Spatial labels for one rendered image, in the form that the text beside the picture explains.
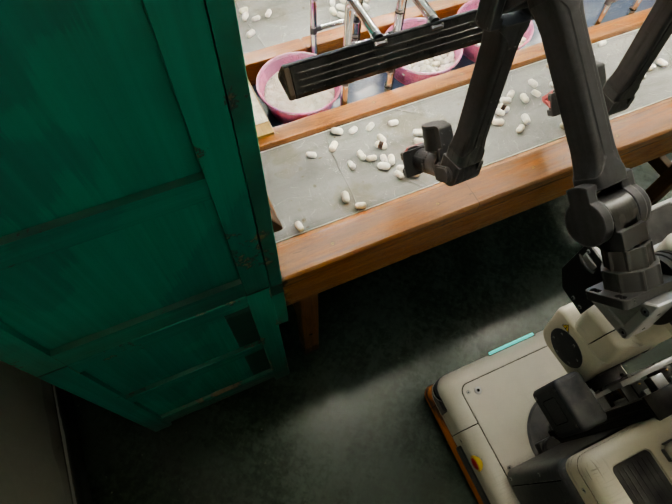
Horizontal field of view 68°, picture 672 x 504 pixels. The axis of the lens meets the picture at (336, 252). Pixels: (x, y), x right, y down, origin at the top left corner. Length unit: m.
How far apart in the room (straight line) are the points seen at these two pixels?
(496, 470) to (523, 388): 0.27
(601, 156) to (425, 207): 0.62
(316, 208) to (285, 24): 0.75
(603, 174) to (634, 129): 0.93
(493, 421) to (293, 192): 0.95
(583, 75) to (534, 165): 0.72
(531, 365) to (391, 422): 0.54
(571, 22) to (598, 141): 0.18
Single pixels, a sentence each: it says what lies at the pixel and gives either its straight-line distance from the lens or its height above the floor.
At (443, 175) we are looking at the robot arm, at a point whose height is 1.02.
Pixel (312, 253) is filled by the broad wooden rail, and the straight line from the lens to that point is 1.27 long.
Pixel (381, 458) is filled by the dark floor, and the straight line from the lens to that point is 1.92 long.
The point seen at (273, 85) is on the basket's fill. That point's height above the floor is 0.73.
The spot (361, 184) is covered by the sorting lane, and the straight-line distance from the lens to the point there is 1.42.
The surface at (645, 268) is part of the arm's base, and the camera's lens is 0.89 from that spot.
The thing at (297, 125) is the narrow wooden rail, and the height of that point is 0.76.
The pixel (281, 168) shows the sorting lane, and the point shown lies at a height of 0.74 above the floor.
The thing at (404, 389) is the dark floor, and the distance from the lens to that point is 1.96.
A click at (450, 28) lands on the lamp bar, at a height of 1.09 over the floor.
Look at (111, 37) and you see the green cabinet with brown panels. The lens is 0.60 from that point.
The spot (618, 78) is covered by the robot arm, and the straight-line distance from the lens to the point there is 1.41.
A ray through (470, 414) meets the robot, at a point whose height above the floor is 0.28.
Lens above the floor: 1.90
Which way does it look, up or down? 63 degrees down
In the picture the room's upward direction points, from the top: 3 degrees clockwise
